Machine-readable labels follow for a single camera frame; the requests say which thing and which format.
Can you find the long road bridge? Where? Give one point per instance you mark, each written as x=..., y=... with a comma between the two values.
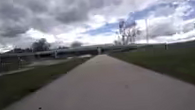
x=68, y=51

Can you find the grass slope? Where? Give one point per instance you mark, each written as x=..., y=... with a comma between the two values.
x=173, y=61

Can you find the round dark tree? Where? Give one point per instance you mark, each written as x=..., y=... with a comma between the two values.
x=40, y=45

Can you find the green grass field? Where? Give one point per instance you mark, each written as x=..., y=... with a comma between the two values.
x=24, y=80

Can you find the bare trees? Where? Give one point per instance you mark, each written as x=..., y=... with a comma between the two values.
x=127, y=33

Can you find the pale concrete path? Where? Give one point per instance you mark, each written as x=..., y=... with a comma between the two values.
x=104, y=87

